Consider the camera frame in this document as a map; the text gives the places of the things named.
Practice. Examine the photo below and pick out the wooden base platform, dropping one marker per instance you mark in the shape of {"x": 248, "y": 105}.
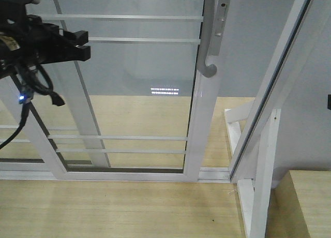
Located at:
{"x": 175, "y": 209}

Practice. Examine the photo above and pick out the grey metal door handle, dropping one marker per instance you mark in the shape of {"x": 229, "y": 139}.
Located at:
{"x": 207, "y": 71}

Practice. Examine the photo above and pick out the white support brace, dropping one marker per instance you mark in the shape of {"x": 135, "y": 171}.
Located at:
{"x": 254, "y": 182}

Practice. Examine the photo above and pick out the white sliding glass door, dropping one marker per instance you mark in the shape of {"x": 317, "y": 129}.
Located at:
{"x": 138, "y": 105}

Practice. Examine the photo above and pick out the left blue-lit circuit board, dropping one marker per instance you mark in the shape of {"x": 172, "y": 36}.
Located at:
{"x": 26, "y": 94}

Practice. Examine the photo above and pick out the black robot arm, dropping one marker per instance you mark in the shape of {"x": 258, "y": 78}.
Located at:
{"x": 16, "y": 11}

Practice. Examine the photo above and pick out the light wooden box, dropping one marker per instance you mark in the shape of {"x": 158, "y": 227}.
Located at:
{"x": 303, "y": 198}

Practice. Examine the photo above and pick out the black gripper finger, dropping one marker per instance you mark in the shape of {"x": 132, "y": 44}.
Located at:
{"x": 78, "y": 38}
{"x": 76, "y": 52}

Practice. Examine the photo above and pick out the black robot part corner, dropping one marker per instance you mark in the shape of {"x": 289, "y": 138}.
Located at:
{"x": 329, "y": 102}

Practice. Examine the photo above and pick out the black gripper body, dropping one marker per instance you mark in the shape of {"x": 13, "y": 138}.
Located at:
{"x": 30, "y": 41}

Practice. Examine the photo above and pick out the aluminium floor door track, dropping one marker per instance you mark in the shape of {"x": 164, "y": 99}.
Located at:
{"x": 206, "y": 175}

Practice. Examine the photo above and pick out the grey door lock plate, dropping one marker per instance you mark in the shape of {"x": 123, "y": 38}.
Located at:
{"x": 221, "y": 8}

